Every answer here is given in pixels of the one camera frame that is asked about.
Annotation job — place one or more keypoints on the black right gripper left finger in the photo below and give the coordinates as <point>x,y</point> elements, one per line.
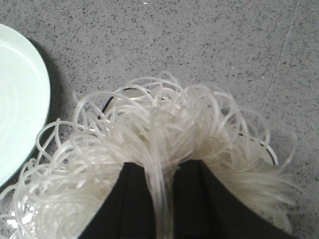
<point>128,211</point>

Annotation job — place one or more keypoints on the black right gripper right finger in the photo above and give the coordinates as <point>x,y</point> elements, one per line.
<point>205,209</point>

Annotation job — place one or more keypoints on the white vermicelli noodle bundle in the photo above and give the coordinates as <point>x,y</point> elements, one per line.
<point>60,191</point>

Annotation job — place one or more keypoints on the black silver kitchen scale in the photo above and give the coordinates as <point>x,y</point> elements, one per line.
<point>267,152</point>

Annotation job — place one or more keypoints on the pale green round plate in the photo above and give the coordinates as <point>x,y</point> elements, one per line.
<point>24,100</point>

